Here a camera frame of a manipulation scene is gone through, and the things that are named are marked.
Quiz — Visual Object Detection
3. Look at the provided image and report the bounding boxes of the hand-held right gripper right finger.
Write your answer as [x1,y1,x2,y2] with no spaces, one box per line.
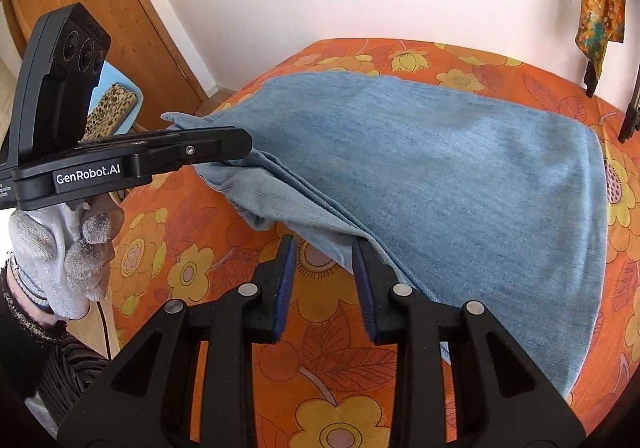
[351,239,586,448]

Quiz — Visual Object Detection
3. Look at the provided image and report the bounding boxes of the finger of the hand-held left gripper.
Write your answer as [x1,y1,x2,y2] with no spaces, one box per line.
[132,126,253,176]

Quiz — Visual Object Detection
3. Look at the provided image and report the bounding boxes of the leopard print cloth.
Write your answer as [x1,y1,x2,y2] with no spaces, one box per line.
[86,83,139,139]

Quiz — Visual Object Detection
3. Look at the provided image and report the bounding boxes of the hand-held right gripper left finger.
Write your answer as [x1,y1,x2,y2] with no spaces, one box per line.
[57,234,297,448]

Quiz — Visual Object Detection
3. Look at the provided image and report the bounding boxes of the person's left forearm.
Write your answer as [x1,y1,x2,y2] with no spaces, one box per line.
[0,253,121,424]

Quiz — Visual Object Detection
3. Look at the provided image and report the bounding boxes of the grey camera tripod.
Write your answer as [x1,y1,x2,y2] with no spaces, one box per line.
[582,43,640,144]

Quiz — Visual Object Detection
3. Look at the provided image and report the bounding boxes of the light blue denim pants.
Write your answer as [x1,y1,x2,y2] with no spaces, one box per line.
[161,73,608,399]

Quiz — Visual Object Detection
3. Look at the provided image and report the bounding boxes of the orange floral bedspread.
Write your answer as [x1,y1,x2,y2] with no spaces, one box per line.
[102,38,640,448]

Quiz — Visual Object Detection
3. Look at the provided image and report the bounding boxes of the wooden door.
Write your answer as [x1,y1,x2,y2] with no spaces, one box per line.
[7,0,206,139]

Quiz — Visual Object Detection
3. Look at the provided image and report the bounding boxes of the light blue chair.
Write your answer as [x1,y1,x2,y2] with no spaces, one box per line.
[85,60,147,139]

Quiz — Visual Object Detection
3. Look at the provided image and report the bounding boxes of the person's left hand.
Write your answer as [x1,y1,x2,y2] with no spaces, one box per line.
[9,198,126,321]

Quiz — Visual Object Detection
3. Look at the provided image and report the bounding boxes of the thin black cable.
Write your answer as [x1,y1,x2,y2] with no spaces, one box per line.
[97,298,113,360]

